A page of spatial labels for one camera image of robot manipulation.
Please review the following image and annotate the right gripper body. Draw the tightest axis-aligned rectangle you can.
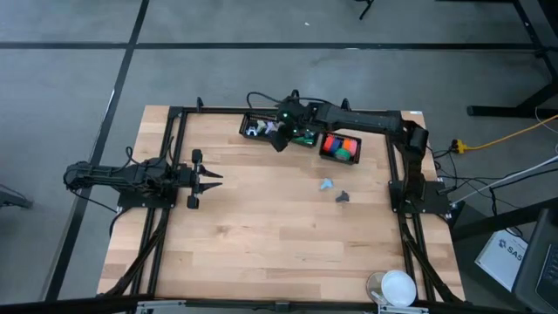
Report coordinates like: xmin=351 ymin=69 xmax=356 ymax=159
xmin=276 ymin=96 xmax=316 ymax=137

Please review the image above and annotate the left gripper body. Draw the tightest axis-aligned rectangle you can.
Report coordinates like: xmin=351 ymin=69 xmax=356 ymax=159
xmin=174 ymin=163 xmax=201 ymax=195

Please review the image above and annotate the black plastic mesh basket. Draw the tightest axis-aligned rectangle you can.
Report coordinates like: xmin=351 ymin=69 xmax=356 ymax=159
xmin=317 ymin=130 xmax=363 ymax=166
xmin=238 ymin=112 xmax=283 ymax=143
xmin=279 ymin=113 xmax=324 ymax=149

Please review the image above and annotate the dark metal stand foot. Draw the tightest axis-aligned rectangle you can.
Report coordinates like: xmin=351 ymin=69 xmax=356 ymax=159
xmin=0 ymin=183 xmax=35 ymax=210

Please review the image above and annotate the white mushroom lamp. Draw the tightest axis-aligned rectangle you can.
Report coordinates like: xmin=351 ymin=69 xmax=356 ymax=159
xmin=365 ymin=269 xmax=419 ymax=308

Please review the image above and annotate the white printed box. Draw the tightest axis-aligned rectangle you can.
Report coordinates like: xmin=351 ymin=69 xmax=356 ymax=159
xmin=473 ymin=229 xmax=531 ymax=292

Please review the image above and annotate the dark equipment case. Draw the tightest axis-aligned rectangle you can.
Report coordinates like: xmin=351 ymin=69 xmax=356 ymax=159
xmin=512 ymin=208 xmax=558 ymax=314

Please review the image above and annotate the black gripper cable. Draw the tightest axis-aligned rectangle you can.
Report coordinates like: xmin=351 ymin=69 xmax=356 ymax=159
xmin=246 ymin=90 xmax=287 ymax=111

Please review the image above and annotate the black metal table frame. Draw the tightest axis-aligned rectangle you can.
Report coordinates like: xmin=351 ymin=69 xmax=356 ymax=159
xmin=104 ymin=104 xmax=466 ymax=306

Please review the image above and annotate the silver aluminium bracket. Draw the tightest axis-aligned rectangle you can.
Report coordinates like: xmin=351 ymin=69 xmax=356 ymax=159
xmin=134 ymin=298 xmax=276 ymax=314

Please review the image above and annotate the yellow cable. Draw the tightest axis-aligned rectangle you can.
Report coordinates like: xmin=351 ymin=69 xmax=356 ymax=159
xmin=452 ymin=113 xmax=558 ymax=154

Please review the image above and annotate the white cable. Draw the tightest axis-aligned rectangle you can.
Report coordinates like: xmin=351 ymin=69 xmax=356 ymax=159
xmin=451 ymin=154 xmax=558 ymax=207

